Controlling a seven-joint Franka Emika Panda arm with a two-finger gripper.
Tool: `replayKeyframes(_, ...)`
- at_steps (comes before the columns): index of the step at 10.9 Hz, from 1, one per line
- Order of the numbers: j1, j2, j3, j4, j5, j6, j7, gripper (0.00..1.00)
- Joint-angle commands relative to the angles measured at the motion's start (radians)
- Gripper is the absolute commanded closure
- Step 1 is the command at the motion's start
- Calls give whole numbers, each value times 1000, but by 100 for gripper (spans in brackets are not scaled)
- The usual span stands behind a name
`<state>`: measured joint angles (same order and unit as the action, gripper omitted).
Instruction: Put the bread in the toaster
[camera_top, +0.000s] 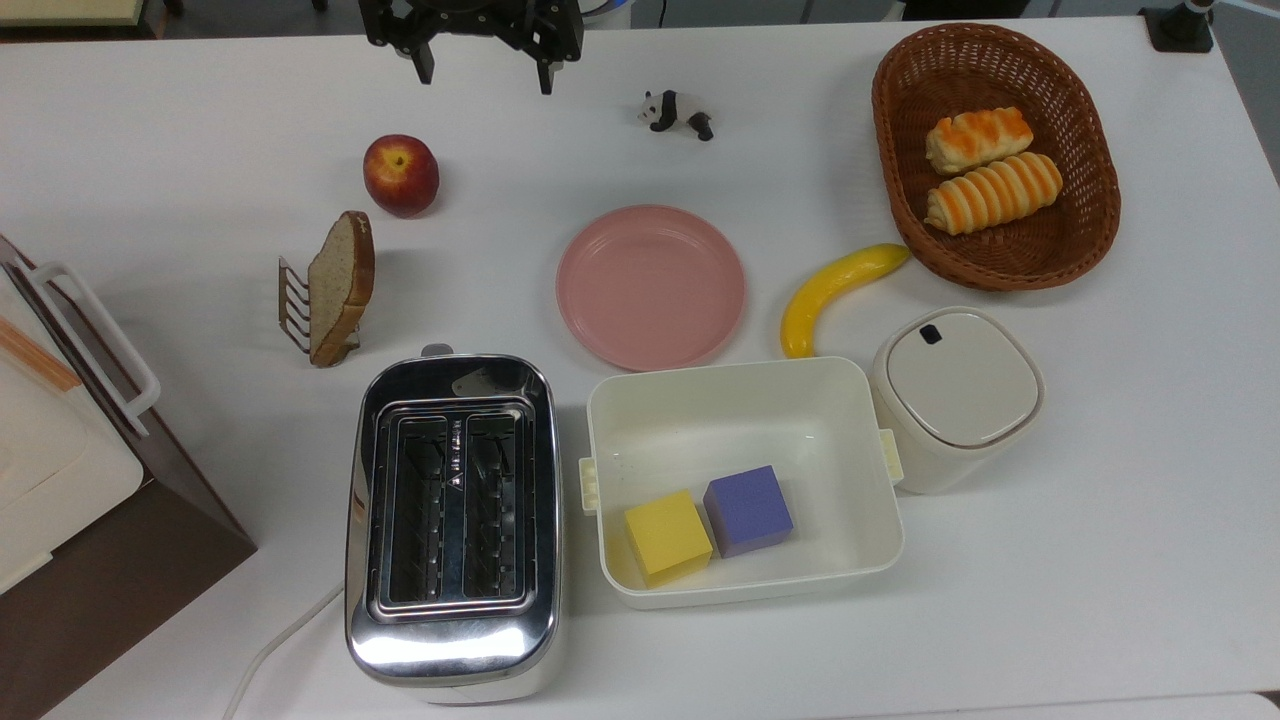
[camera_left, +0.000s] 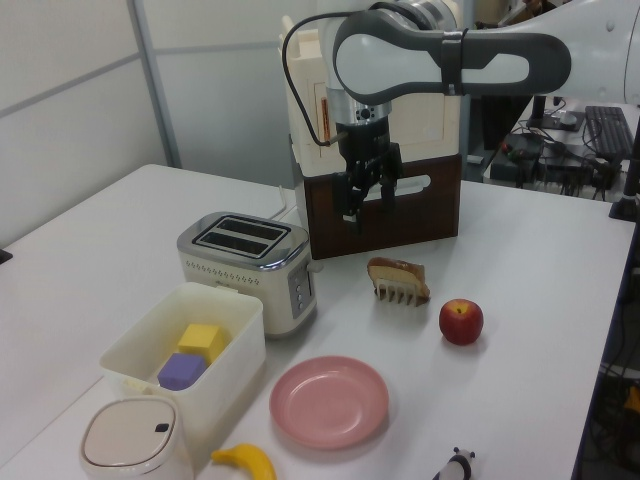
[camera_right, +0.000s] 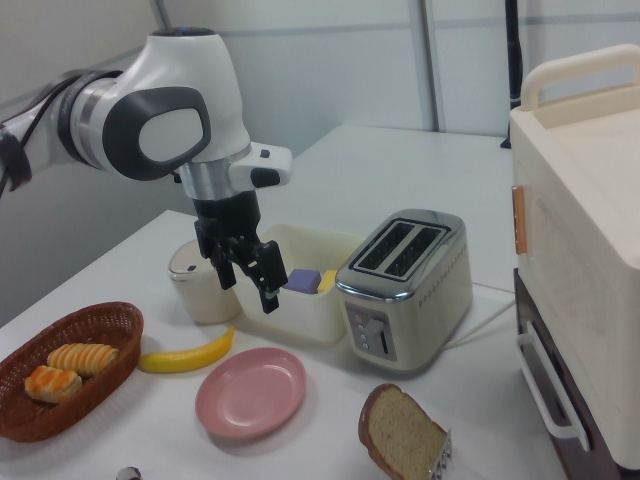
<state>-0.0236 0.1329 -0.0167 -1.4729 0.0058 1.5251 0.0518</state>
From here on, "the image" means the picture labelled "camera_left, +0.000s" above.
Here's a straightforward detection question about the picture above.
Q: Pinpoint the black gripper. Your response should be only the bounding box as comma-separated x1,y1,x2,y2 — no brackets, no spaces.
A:
333,117,404,236

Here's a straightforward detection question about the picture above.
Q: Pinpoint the bread slice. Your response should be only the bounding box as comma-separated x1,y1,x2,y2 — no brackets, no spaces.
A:
366,256,428,297

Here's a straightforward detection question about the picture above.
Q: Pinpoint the cream chrome two-slot toaster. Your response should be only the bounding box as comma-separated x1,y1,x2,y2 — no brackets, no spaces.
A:
176,211,321,341

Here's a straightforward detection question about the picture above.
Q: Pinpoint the dark brown wooden box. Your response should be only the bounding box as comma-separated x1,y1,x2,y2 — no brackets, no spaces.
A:
288,132,463,262

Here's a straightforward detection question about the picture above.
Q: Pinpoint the cream plastic cabinet box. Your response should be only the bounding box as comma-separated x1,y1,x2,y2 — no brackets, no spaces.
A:
277,14,462,179

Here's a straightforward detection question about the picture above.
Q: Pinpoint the toast rack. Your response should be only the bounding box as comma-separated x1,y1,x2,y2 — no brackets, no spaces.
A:
373,278,432,307

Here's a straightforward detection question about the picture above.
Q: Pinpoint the red apple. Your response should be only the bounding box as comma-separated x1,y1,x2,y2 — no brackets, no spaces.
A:
438,298,485,347

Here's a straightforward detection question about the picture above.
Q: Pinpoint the black monitor stand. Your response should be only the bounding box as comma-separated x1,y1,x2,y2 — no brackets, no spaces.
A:
525,93,584,134

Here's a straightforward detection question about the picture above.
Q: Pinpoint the pink plate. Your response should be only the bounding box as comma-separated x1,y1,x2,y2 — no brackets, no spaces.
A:
269,355,391,450

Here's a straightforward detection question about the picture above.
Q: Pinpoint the yellow cube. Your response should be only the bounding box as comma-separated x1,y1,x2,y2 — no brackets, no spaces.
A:
176,323,227,364

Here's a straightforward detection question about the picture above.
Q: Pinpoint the white plastic container box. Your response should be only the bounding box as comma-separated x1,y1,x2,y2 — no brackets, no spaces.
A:
99,281,267,474

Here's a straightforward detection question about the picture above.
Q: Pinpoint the black keyboard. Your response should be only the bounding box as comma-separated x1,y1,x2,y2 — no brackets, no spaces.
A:
581,104,634,162

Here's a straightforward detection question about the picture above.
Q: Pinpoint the black table clamp pole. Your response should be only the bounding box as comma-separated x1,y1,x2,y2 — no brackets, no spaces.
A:
606,148,640,222

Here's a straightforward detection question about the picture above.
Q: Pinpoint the purple cube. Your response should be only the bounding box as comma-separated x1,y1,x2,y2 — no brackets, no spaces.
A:
156,352,209,393

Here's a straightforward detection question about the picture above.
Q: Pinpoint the panda toy figure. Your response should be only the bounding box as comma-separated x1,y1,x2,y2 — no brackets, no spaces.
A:
433,446,478,480

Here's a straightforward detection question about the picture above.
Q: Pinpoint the yellow banana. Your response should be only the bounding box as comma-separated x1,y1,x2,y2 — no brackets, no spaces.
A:
210,442,278,480

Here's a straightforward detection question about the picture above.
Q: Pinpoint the white lidded canister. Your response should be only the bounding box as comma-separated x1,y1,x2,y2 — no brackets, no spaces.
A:
78,397,194,480

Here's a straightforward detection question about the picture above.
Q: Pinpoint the white toaster power cord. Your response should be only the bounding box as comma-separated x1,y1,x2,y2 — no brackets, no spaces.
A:
267,185,292,221

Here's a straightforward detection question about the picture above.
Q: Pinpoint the black strap on arm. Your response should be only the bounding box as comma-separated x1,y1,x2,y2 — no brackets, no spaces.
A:
440,28,472,96

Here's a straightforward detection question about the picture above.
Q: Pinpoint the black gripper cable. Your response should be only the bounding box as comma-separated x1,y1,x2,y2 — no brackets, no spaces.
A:
280,8,374,149

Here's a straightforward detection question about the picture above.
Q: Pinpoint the black cable tangle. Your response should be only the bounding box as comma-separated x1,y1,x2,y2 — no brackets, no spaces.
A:
492,127,624,202

